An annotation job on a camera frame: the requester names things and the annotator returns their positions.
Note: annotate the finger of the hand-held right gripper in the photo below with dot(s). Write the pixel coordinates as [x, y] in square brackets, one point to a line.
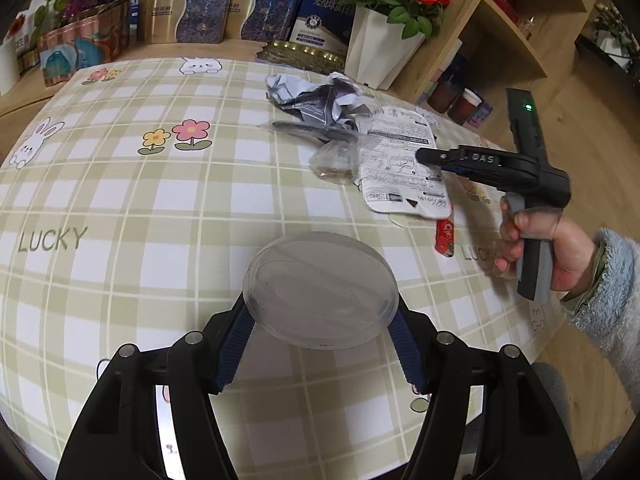
[435, 156]

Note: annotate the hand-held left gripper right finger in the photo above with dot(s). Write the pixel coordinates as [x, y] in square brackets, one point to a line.
[405, 350]

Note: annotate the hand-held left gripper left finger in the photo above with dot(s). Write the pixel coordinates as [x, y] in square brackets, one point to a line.
[235, 345]

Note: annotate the white printed card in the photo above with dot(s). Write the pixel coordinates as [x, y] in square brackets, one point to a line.
[395, 170]

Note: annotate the red stick packet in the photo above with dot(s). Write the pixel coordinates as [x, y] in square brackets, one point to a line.
[444, 240]

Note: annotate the clear plastic bag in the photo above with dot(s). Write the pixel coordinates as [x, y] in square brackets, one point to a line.
[335, 162]

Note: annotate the clear plastic lid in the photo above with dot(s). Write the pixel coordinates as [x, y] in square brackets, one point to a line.
[320, 290]

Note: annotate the dark plastic wrapper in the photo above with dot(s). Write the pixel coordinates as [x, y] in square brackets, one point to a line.
[310, 131]

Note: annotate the grey paper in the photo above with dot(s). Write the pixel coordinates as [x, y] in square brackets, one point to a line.
[310, 100]

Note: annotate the person's right forearm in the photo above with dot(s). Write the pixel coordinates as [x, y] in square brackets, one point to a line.
[615, 300]

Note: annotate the person's right hand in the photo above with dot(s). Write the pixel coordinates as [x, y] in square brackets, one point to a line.
[575, 255]

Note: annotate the red paper cup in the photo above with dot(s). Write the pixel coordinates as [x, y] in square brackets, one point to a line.
[465, 107]

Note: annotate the clear cup brown liquid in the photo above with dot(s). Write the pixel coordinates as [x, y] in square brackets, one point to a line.
[442, 97]

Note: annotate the small purple blue box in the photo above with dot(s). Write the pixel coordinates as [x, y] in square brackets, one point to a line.
[481, 114]

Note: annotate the stack of pastel paper cups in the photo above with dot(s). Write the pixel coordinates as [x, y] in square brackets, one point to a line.
[452, 60]

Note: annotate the red roses in white pot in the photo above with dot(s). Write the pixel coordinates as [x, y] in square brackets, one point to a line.
[370, 50]

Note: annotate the peach roses in white pot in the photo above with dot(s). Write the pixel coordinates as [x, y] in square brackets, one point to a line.
[612, 45]

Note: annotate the gold ornate tray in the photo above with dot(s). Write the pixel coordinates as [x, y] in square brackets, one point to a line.
[300, 55]

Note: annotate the green checked bunny tablecloth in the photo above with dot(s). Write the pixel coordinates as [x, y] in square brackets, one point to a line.
[125, 210]

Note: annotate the dark blue box white label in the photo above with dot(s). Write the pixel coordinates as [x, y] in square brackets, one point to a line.
[320, 20]

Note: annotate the blue gold gift box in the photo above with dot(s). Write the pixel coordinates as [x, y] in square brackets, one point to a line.
[275, 15]
[185, 15]

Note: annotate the wavy colourful basket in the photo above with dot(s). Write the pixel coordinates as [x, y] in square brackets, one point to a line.
[85, 45]

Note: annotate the wooden wall shelf unit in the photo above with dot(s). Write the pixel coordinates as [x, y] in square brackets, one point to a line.
[500, 55]

